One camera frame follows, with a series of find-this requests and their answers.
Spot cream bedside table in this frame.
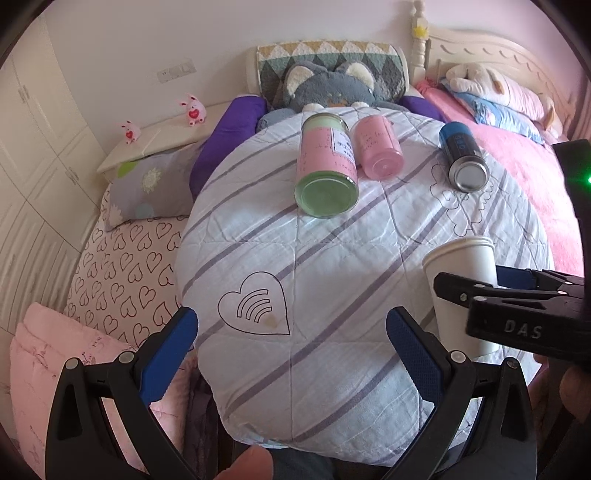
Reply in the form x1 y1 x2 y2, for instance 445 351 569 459
97 102 230 178

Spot grey floral pillow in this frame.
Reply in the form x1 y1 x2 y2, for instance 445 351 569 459
104 143 200 231

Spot cream wardrobe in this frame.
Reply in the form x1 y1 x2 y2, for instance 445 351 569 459
1 16 106 334

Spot cream wooden headboard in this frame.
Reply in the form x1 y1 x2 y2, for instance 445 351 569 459
408 1 590 139

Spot large pink bunny figurine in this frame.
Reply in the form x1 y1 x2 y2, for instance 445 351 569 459
179 94 207 127

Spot heart patterned bed sheet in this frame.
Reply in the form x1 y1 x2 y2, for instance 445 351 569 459
63 191 186 347

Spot pink fleece blanket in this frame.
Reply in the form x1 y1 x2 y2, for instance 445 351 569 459
415 80 584 277

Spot person's left hand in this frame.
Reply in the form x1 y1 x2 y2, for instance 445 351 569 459
215 446 273 480

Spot grey bear plush toy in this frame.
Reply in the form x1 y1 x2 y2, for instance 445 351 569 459
256 61 406 132

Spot purple bolster cover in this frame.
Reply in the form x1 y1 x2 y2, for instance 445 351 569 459
188 94 447 199

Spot striped white purple quilt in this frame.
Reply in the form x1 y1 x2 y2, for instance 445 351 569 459
175 110 554 466

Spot white paper cup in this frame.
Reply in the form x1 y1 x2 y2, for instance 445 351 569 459
423 236 499 359

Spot person's right hand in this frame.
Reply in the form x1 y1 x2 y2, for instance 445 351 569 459
528 354 591 443

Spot blue black metal can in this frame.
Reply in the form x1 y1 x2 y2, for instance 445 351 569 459
439 122 490 193

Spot small pink can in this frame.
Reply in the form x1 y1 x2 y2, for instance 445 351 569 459
352 115 405 181

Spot blue cartoon pillow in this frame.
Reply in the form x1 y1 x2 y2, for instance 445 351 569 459
441 80 544 145

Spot green diamond patterned cushion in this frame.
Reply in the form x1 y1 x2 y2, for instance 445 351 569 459
246 40 410 108

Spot yellow star sticker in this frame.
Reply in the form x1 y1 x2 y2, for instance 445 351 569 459
412 26 429 40

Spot white wall socket panel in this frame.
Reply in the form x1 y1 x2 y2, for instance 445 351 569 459
156 61 197 84

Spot pink green labelled can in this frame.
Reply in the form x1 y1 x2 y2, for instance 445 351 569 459
294 112 359 218

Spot cream pink plush dog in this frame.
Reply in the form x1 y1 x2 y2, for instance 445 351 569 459
446 63 560 130

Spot small pink bunny figurine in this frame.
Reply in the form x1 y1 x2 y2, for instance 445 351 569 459
122 120 141 145

